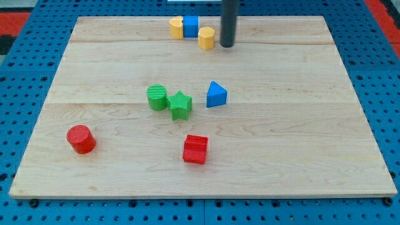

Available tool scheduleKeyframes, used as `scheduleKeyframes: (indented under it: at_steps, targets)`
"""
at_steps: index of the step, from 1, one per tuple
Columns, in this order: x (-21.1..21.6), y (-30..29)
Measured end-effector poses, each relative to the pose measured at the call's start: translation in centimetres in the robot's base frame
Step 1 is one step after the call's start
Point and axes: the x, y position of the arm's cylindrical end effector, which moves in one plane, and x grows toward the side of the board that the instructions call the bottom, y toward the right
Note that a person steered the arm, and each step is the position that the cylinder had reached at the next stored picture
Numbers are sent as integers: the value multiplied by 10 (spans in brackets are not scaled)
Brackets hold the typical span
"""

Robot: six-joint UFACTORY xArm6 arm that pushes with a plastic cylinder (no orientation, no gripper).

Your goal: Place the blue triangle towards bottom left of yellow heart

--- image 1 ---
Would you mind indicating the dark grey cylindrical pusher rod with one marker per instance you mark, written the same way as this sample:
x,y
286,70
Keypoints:
x,y
229,12

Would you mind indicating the blue triangle block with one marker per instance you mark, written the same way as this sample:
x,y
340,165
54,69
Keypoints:
x,y
216,95

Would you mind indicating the yellow heart block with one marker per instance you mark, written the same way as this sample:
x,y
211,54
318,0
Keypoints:
x,y
176,27

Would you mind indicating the yellow hexagon block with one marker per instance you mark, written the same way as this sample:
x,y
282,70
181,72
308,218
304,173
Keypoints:
x,y
206,37

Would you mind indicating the blue cube block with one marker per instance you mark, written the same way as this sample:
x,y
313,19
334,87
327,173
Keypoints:
x,y
190,26

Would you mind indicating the green star block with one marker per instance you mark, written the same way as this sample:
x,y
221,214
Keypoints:
x,y
180,105

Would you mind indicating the green cylinder block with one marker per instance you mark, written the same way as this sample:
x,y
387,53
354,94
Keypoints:
x,y
157,97

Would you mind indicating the red cube block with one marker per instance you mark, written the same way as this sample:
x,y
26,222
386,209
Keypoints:
x,y
195,149

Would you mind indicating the light wooden board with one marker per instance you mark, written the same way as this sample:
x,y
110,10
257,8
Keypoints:
x,y
292,126

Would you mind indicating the red cylinder block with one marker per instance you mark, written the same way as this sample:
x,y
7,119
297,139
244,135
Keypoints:
x,y
81,139

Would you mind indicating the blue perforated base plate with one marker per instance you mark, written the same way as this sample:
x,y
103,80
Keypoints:
x,y
31,63

